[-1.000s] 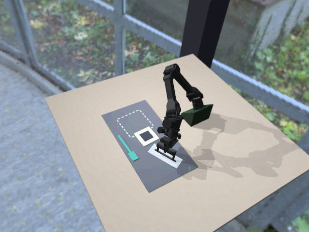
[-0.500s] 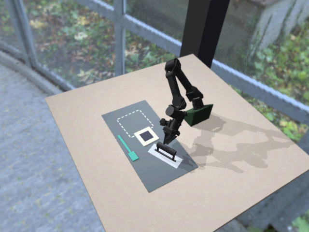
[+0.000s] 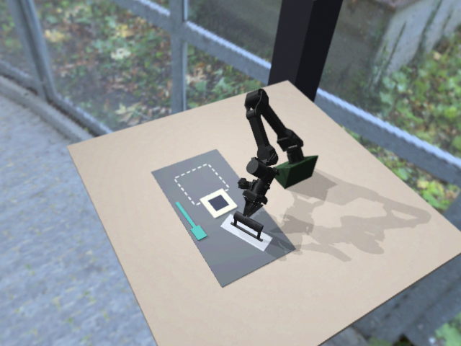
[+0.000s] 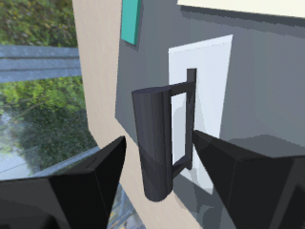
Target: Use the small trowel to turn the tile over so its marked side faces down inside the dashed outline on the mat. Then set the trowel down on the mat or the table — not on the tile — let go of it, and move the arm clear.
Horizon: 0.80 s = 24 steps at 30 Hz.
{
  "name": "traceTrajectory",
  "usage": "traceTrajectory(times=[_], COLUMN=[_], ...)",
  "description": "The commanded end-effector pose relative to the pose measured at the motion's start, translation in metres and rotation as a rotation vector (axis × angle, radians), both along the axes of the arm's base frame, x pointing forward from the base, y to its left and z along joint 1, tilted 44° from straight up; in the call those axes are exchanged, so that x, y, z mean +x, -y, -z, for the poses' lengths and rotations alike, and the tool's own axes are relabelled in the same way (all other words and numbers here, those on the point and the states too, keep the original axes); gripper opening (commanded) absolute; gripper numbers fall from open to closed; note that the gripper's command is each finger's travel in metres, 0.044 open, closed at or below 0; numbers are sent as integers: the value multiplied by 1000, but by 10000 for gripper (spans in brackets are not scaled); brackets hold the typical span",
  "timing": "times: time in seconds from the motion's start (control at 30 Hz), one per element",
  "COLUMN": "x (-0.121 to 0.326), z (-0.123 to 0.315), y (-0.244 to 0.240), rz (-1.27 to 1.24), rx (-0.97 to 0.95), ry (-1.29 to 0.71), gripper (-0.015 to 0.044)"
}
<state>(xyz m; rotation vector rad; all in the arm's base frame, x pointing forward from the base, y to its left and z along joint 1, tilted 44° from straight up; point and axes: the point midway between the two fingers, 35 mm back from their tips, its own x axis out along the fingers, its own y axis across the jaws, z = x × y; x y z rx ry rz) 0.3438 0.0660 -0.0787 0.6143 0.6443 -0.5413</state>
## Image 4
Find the grey flat mat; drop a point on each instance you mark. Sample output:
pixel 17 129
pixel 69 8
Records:
pixel 264 100

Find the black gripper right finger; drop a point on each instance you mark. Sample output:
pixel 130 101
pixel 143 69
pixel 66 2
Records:
pixel 255 189

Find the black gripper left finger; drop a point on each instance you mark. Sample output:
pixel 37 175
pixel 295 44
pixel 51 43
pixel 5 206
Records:
pixel 80 198

